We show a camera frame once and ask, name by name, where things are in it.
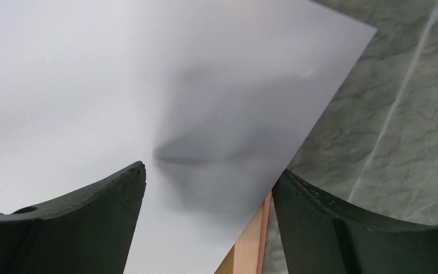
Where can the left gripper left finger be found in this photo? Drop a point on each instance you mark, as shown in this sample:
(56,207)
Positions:
(89,230)

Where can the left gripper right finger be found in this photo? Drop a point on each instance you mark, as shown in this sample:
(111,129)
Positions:
(322,233)

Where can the orange wooden picture frame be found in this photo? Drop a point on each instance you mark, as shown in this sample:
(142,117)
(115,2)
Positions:
(247,254)

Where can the white photo sheet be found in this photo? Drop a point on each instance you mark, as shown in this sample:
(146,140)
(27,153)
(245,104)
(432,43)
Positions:
(214,97)

